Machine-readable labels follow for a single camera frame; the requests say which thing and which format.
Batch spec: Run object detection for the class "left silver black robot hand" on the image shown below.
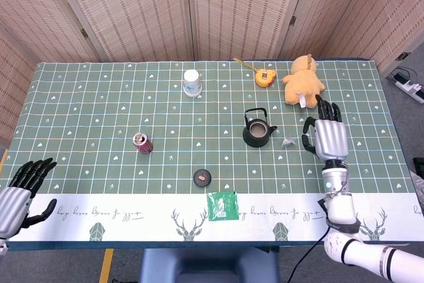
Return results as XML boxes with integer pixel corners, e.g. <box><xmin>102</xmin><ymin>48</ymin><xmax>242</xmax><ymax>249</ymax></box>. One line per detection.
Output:
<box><xmin>0</xmin><ymin>157</ymin><xmax>58</xmax><ymax>241</ymax></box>

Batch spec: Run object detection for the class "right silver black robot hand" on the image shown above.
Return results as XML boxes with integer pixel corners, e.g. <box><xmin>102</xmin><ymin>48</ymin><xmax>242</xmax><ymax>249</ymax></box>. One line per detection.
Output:
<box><xmin>301</xmin><ymin>94</ymin><xmax>350</xmax><ymax>162</ymax></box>

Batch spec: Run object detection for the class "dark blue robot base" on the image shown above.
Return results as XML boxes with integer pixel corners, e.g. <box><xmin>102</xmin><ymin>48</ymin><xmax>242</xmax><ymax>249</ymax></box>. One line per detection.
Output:
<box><xmin>140</xmin><ymin>247</ymin><xmax>280</xmax><ymax>283</ymax></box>

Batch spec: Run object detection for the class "black cast iron teapot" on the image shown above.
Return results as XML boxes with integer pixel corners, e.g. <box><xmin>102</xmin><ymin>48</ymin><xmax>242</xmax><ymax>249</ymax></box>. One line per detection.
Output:
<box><xmin>242</xmin><ymin>107</ymin><xmax>278</xmax><ymax>149</ymax></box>

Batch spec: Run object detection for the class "green tea packet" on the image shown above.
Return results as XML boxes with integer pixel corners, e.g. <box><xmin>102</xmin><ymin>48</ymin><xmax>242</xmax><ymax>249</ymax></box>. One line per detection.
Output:
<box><xmin>206</xmin><ymin>190</ymin><xmax>240</xmax><ymax>222</ymax></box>

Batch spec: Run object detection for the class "black teapot lid brown knob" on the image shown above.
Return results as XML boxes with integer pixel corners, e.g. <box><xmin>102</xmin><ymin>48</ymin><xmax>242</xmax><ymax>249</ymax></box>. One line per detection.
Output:
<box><xmin>193</xmin><ymin>168</ymin><xmax>213</xmax><ymax>188</ymax></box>

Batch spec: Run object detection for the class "yellow plush toy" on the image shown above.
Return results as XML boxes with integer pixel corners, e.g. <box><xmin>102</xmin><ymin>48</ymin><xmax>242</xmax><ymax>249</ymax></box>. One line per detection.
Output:
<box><xmin>281</xmin><ymin>53</ymin><xmax>327</xmax><ymax>109</ymax></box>

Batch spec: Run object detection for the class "yellow tape measure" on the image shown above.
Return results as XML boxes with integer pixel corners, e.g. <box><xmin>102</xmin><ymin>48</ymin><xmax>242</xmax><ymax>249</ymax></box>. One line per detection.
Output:
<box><xmin>233</xmin><ymin>57</ymin><xmax>278</xmax><ymax>88</ymax></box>

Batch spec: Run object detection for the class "white power strip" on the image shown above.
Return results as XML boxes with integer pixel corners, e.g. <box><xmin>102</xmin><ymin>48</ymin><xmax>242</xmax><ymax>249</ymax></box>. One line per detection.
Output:
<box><xmin>395</xmin><ymin>73</ymin><xmax>424</xmax><ymax>104</ymax></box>

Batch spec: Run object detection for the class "green grid tablecloth deer print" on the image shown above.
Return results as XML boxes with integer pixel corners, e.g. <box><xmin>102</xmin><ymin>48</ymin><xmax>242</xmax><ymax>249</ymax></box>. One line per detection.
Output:
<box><xmin>5</xmin><ymin>57</ymin><xmax>420</xmax><ymax>251</ymax></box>

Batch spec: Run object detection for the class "red soda can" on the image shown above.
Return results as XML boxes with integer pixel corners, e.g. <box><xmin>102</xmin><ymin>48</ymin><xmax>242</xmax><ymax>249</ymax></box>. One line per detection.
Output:
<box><xmin>132</xmin><ymin>132</ymin><xmax>154</xmax><ymax>155</ymax></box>

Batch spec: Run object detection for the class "white paper cup blue print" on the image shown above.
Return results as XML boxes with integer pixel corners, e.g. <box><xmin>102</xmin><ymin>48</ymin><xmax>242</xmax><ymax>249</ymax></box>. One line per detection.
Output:
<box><xmin>182</xmin><ymin>69</ymin><xmax>203</xmax><ymax>98</ymax></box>

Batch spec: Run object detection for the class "woven folding screen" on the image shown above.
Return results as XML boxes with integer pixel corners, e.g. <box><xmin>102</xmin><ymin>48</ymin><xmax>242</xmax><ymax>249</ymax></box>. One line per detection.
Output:
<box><xmin>0</xmin><ymin>0</ymin><xmax>424</xmax><ymax>148</ymax></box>

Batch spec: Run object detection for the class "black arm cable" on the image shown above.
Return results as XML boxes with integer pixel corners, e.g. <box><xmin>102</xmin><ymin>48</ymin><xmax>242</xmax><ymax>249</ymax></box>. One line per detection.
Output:
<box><xmin>290</xmin><ymin>198</ymin><xmax>333</xmax><ymax>283</ymax></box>

